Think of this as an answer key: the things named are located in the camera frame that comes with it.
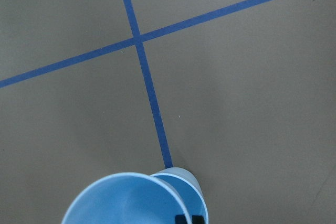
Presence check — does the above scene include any light blue cup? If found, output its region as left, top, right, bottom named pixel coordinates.
left=62, top=172, right=192, bottom=223
left=152, top=167, right=209, bottom=223

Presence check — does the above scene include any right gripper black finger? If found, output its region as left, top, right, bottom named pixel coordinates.
left=175, top=215, right=187, bottom=224

